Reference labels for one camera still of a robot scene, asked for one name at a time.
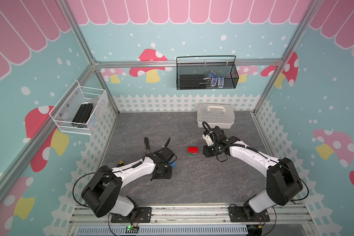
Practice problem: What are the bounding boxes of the red lego brick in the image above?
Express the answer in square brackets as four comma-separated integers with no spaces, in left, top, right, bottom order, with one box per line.
[188,147,199,153]

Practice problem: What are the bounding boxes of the green lego brick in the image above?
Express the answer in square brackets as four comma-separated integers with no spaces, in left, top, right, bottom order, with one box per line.
[187,152,198,156]

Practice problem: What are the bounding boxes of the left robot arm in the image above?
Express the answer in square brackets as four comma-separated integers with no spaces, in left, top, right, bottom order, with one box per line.
[72,137,178,224]

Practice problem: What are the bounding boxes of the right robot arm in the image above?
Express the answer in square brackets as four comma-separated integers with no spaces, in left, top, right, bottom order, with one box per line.
[202,122,308,222]

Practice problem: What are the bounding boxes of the white plastic storage box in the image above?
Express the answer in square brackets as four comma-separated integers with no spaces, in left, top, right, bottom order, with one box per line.
[197,103,235,129]

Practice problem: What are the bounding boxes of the green lit circuit board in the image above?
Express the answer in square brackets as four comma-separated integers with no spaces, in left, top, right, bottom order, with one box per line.
[125,225,140,234]

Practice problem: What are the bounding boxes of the black box in black basket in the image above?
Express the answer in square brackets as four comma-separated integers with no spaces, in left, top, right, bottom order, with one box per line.
[178,74,207,90]

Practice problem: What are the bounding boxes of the blue white item in basket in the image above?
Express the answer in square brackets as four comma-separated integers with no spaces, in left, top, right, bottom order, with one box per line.
[203,71,224,89]

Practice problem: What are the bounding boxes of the black device in white basket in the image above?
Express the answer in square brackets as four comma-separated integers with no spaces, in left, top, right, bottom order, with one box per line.
[71,103,93,128]

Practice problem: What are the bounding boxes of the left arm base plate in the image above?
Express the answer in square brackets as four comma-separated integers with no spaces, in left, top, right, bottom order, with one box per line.
[110,207,152,224]

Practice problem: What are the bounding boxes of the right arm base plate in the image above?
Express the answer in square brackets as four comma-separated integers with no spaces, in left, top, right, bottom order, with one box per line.
[228,204,270,224]

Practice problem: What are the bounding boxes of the black wire mesh basket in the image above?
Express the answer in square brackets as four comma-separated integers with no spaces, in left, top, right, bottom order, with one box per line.
[176,55,239,90]

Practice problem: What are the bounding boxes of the aluminium front rail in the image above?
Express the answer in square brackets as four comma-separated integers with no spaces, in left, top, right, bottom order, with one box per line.
[67,203,313,231]

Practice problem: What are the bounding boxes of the white wire mesh basket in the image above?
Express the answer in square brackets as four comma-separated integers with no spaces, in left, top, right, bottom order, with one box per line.
[49,81,109,135]

